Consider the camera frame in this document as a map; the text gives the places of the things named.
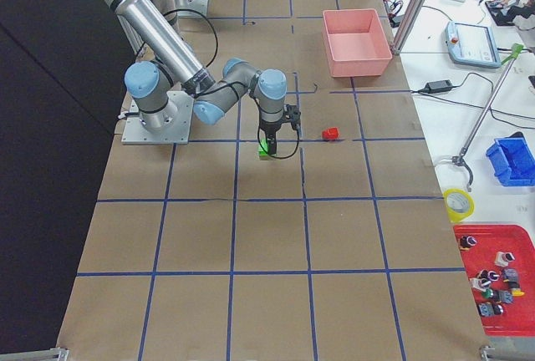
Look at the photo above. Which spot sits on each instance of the blue storage bin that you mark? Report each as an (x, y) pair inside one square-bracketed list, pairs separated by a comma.
[(512, 161)]

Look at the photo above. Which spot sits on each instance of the aluminium frame post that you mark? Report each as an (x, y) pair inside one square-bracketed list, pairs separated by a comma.
[(411, 13)]

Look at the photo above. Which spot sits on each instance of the green toy block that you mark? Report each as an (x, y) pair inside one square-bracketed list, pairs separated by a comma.
[(262, 150)]

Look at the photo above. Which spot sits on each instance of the teach pendant tablet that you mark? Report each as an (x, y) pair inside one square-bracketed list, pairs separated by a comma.
[(472, 45)]

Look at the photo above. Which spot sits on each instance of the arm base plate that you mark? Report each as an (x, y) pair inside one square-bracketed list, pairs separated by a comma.
[(192, 8), (172, 125)]

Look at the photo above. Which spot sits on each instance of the black power adapter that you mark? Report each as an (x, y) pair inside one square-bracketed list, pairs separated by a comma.
[(439, 86)]

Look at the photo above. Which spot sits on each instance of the pink plastic box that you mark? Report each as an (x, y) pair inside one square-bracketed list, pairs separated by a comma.
[(355, 43)]

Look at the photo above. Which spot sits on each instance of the reacher grabber tool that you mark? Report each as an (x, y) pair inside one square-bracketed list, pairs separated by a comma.
[(459, 159)]

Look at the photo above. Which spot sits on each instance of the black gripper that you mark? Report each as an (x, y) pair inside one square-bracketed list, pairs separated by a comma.
[(268, 131)]

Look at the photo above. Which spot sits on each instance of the red plastic tray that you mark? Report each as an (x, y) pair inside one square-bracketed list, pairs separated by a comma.
[(499, 264)]

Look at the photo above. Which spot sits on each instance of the yellow tape roll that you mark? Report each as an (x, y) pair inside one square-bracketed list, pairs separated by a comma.
[(459, 204)]

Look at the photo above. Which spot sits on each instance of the red toy block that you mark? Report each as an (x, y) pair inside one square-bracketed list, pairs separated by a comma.
[(330, 134)]

